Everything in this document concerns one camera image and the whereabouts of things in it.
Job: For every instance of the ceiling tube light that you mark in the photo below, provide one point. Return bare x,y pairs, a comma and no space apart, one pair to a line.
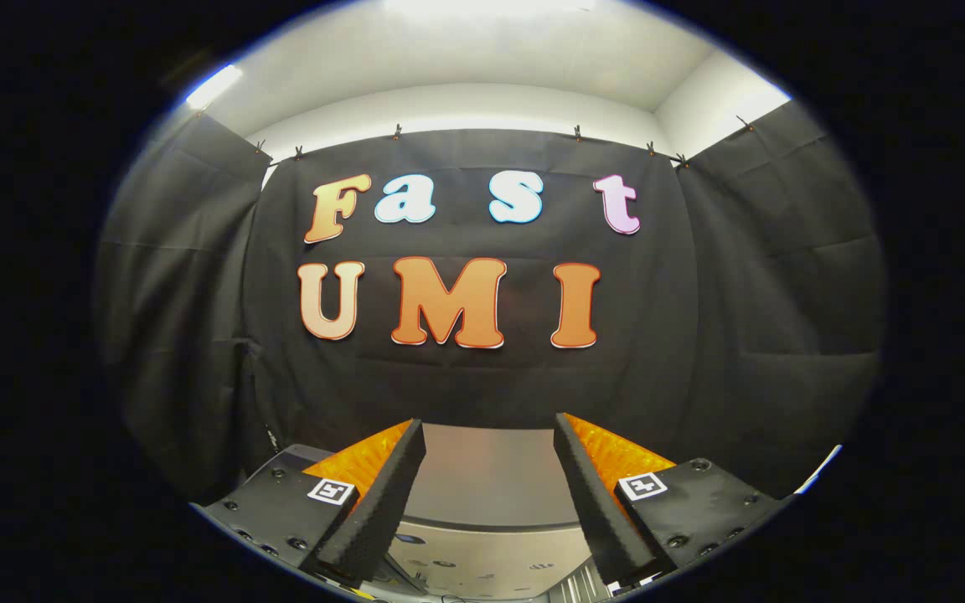
214,86

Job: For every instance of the white panel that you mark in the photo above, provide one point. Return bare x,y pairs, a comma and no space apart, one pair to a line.
819,469

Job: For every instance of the wide ceiling light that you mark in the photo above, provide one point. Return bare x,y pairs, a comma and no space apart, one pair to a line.
491,5

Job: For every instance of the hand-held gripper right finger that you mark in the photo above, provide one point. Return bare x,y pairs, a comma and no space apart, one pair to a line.
600,511

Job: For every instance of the black backdrop cloth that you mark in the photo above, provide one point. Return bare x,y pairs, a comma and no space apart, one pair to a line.
466,385

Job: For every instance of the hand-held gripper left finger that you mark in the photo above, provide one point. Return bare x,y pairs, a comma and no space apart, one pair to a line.
378,511

